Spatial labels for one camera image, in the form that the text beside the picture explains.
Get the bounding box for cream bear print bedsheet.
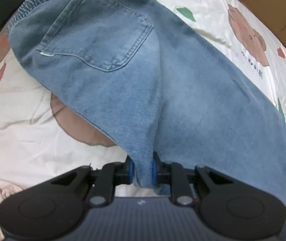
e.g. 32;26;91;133
0;0;286;187

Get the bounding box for blue denim pants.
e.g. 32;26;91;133
8;0;286;205

